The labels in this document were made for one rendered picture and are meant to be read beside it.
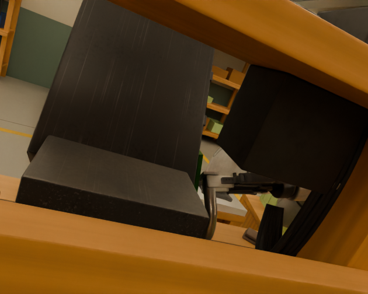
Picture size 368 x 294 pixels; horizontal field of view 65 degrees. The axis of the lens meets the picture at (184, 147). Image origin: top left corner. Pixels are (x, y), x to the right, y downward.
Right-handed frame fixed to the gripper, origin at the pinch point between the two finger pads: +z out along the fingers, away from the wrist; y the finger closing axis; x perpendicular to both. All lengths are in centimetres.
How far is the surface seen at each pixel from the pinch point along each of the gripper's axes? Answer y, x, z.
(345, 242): 26.4, 18.0, -9.7
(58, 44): -381, -393, 131
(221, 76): -382, -358, -188
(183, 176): 9.2, 1.4, 11.1
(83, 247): 36.8, 18.1, 28.5
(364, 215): 30.3, 14.6, -11.1
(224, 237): -44.4, 7.8, -17.8
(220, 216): -72, -6, -28
